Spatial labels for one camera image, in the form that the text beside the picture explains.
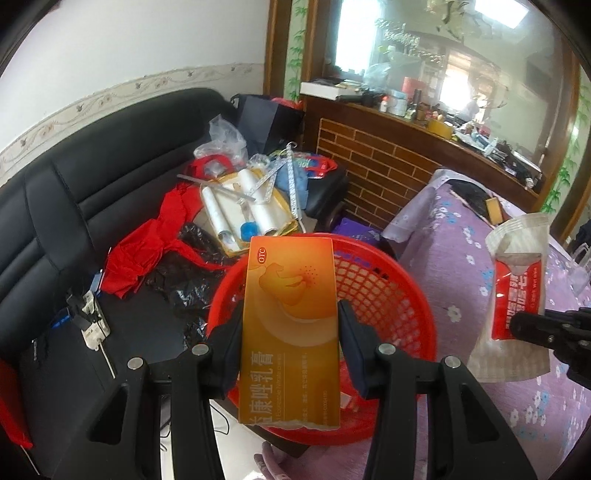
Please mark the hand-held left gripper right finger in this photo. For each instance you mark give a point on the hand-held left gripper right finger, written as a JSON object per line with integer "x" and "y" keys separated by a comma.
{"x": 351, "y": 350}

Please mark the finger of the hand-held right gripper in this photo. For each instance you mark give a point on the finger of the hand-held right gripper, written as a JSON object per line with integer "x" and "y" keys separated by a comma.
{"x": 535, "y": 327}

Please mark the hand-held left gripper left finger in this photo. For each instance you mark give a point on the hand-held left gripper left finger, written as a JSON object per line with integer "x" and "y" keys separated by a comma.
{"x": 226, "y": 364}

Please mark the red white wipes packet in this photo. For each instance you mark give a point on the red white wipes packet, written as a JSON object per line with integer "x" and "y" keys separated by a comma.
{"x": 517, "y": 277}

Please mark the red plastic basket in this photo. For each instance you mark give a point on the red plastic basket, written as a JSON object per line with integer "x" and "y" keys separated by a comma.
{"x": 392, "y": 300}

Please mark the orange medicine box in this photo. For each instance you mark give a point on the orange medicine box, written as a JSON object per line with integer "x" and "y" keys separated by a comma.
{"x": 291, "y": 323}

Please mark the black plastic bag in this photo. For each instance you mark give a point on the black plastic bag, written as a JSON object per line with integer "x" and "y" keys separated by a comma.
{"x": 184, "y": 277}

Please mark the purple floral tablecloth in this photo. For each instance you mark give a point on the purple floral tablecloth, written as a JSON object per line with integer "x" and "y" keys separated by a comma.
{"x": 443, "y": 277}

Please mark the purple bag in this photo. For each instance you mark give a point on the purple bag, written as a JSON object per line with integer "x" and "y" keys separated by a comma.
{"x": 355, "y": 230}

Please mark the red cloth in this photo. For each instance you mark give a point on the red cloth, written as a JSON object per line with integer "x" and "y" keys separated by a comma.
{"x": 138, "y": 258}

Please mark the white power strip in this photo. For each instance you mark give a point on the white power strip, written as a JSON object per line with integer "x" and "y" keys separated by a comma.
{"x": 92, "y": 325}

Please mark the black flat item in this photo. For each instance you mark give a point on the black flat item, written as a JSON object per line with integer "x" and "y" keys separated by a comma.
{"x": 466, "y": 198}

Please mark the white plastic film roll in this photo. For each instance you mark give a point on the white plastic film roll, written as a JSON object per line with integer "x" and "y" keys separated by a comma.
{"x": 265, "y": 217}
{"x": 217, "y": 212}
{"x": 247, "y": 182}

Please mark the clear plastic hanger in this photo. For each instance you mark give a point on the clear plastic hanger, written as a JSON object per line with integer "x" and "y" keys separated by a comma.
{"x": 293, "y": 184}

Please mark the metal ruler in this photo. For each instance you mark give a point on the metal ruler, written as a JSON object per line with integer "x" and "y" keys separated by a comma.
{"x": 217, "y": 187}

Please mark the blue cloth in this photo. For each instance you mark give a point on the blue cloth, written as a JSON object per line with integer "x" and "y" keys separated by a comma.
{"x": 300, "y": 180}

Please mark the red printed plastic bag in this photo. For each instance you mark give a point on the red printed plastic bag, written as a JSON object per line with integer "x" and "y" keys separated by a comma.
{"x": 318, "y": 166}

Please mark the wooden counter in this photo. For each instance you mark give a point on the wooden counter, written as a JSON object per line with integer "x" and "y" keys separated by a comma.
{"x": 369, "y": 157}

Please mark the assorted clutter pile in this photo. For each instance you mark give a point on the assorted clutter pile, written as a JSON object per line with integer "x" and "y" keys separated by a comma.
{"x": 480, "y": 138}

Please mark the yellow round tin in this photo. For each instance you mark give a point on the yellow round tin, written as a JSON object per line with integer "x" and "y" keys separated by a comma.
{"x": 441, "y": 128}

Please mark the clear plastic bag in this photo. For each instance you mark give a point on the clear plastic bag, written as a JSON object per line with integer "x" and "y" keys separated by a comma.
{"x": 224, "y": 138}

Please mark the black leather sofa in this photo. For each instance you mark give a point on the black leather sofa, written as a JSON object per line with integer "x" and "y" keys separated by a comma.
{"x": 69, "y": 194}

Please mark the dark blue paper bag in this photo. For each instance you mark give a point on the dark blue paper bag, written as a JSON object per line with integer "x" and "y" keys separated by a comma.
{"x": 268, "y": 124}

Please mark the white flat box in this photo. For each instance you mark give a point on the white flat box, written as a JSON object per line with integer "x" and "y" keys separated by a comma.
{"x": 323, "y": 88}

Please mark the green bamboo wall decal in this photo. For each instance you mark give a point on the green bamboo wall decal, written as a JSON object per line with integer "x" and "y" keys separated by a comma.
{"x": 565, "y": 175}
{"x": 297, "y": 50}

